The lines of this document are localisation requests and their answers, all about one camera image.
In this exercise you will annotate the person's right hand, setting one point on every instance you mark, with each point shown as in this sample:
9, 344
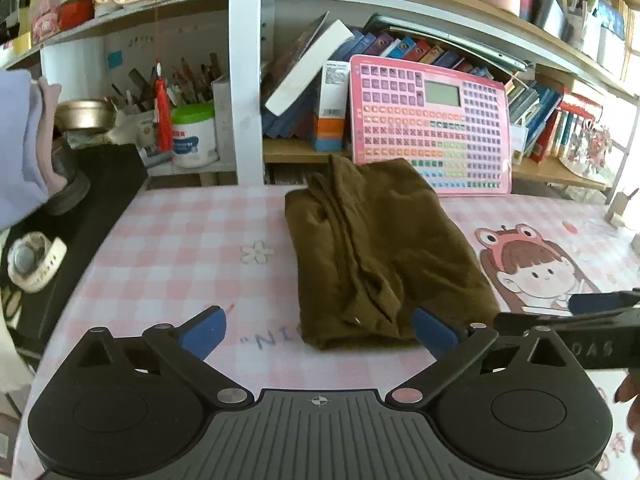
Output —
631, 390

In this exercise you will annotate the lavender cloth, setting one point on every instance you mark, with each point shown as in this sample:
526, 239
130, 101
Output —
17, 150

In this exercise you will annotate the row of colourful books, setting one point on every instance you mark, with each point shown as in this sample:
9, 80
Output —
540, 110

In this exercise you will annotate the thick white book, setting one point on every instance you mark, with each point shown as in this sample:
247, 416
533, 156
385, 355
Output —
310, 67

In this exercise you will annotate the white wristwatch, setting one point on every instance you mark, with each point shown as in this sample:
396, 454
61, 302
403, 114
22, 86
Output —
35, 262

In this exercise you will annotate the pink keyboard learning toy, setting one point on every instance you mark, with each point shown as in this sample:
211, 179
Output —
400, 125

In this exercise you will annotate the grey flat folder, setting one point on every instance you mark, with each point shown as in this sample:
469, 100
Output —
450, 40

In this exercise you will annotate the row of dark blue books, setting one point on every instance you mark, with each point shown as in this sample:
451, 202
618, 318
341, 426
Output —
390, 46

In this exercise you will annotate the olive brown garment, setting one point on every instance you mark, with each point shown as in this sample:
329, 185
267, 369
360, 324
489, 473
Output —
400, 240

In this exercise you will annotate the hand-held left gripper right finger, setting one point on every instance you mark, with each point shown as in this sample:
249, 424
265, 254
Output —
435, 332

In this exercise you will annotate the red and white figurine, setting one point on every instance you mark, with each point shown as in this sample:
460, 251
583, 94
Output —
77, 5

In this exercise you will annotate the brass bowl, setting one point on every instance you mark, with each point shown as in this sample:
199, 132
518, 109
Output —
82, 116

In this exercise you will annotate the small figurine display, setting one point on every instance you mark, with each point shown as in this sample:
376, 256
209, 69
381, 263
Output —
587, 147

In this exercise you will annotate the white tub with green lid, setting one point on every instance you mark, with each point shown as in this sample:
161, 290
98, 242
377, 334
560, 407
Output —
195, 137

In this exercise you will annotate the white and orange box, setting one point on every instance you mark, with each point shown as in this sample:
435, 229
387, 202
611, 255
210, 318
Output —
330, 110

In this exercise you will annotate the pink checked table mat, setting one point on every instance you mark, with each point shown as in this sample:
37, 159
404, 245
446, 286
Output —
200, 260

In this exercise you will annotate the dark round object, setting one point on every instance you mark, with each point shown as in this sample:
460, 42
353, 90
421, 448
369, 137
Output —
70, 185

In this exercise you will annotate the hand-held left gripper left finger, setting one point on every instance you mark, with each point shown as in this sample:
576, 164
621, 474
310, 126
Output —
207, 327

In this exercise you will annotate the pen holder with pens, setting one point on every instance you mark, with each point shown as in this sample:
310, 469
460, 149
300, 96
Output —
565, 12

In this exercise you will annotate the bundle of pens and brushes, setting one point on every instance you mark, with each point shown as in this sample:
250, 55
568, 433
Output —
185, 85

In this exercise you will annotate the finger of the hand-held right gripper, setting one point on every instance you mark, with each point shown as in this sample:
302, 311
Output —
575, 321
600, 302

